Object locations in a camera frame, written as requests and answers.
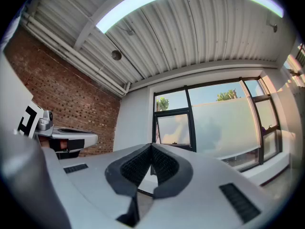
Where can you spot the frosted glass window sash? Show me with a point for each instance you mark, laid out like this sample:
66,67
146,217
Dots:
174,128

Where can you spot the person's left hand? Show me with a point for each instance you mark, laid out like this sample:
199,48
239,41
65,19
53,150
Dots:
43,141

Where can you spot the person's white shirt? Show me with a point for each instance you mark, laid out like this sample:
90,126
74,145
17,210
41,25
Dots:
12,92

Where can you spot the long ceiling light panel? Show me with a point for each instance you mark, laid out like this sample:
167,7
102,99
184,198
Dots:
133,6
264,0

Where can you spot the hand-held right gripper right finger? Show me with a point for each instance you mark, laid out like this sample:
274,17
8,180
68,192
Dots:
202,199

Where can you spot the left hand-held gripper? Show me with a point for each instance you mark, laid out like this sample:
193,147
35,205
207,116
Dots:
28,120

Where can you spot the round ceiling detector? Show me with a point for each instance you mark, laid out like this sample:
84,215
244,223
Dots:
275,28
116,55

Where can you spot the white ceiling pipe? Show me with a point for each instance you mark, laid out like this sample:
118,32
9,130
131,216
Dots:
90,60
95,74

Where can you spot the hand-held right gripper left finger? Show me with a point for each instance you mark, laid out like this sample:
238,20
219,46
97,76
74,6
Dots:
95,187

